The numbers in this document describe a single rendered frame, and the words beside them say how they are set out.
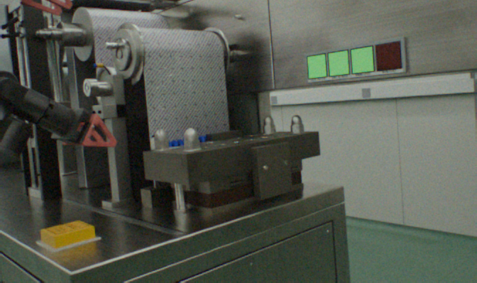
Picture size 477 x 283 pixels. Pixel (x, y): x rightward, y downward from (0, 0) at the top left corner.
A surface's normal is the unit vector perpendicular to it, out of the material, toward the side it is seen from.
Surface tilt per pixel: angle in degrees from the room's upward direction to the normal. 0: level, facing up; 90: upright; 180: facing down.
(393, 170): 90
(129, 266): 90
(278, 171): 90
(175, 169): 90
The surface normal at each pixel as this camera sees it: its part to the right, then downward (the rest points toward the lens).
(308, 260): 0.66, -0.01
